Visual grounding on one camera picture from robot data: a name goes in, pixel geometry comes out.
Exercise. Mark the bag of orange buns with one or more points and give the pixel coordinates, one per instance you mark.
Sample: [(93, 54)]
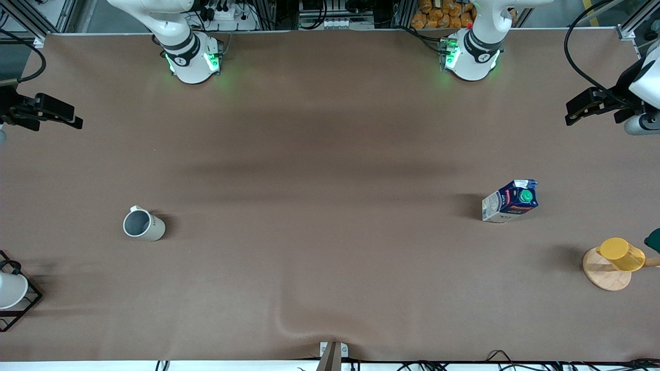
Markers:
[(443, 14)]

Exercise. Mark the white power strip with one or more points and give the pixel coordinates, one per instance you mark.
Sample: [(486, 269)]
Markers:
[(232, 15)]

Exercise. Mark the white cup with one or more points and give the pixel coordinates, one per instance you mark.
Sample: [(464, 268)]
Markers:
[(10, 289)]

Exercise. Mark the white mug with grey inside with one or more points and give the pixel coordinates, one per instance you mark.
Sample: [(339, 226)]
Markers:
[(144, 226)]

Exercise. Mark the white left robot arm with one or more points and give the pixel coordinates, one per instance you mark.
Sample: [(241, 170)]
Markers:
[(472, 51)]

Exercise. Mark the metal table clamp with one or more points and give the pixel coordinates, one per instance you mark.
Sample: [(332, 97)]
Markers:
[(333, 353)]

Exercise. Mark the blue and white milk carton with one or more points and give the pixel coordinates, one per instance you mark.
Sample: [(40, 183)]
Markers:
[(508, 203)]

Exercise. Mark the dark green object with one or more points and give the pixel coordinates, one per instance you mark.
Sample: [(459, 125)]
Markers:
[(654, 240)]

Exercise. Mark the white terminal block strip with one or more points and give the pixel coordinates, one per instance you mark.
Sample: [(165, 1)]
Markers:
[(326, 23)]

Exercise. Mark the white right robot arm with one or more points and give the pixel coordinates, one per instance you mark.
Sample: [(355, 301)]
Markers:
[(188, 51)]

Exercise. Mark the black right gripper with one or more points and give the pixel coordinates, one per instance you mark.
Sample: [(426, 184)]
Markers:
[(9, 105)]

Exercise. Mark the yellow plastic cup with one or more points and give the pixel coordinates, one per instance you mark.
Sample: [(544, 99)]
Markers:
[(621, 253)]

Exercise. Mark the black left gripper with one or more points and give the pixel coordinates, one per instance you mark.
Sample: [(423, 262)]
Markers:
[(623, 88)]

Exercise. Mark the round wooden board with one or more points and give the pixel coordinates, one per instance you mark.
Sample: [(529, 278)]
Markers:
[(603, 275)]

